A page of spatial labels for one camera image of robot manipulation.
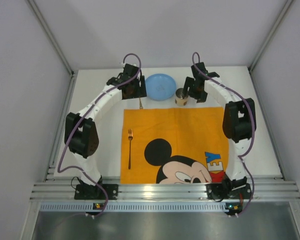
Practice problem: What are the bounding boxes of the slotted white cable duct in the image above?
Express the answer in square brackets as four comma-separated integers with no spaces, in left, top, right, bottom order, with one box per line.
[39,202,240,212]

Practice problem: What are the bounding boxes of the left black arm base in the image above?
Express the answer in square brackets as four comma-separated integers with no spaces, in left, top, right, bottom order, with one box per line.
[74,184,118,200]

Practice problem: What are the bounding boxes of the rose gold fork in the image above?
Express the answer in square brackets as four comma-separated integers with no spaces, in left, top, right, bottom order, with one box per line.
[128,129,133,169]

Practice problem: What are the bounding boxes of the blue plastic plate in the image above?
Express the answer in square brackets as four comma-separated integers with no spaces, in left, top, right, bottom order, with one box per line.
[145,73,177,101]

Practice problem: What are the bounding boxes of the left aluminium frame post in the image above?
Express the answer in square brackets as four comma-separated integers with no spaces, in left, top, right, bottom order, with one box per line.
[27,0,75,75]

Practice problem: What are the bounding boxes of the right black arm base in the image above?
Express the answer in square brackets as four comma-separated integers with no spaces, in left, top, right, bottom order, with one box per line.
[206,183,252,202]

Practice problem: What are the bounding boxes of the aluminium frame post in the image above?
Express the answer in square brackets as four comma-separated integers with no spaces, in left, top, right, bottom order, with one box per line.
[27,0,75,75]
[248,0,295,74]

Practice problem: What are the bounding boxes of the metal cup with paper sleeve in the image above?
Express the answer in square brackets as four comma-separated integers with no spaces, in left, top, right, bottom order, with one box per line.
[175,88,188,107]

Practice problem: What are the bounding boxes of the orange Mickey Mouse cloth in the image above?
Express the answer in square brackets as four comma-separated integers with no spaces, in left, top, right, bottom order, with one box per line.
[120,107,229,184]

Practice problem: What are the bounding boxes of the right aluminium frame post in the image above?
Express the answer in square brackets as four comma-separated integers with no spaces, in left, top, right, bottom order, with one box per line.
[248,0,295,74]

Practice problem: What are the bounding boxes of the aluminium mounting rail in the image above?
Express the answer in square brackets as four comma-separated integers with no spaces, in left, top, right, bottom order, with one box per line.
[30,177,300,202]

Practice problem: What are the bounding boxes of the gold ornate spoon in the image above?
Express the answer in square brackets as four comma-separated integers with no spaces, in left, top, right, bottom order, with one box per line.
[139,97,143,109]

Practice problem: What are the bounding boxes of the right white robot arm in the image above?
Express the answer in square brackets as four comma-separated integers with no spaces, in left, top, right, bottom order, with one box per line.
[181,62,257,189]

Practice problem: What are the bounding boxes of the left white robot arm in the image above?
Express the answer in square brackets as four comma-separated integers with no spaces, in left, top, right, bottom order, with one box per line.
[57,63,146,186]

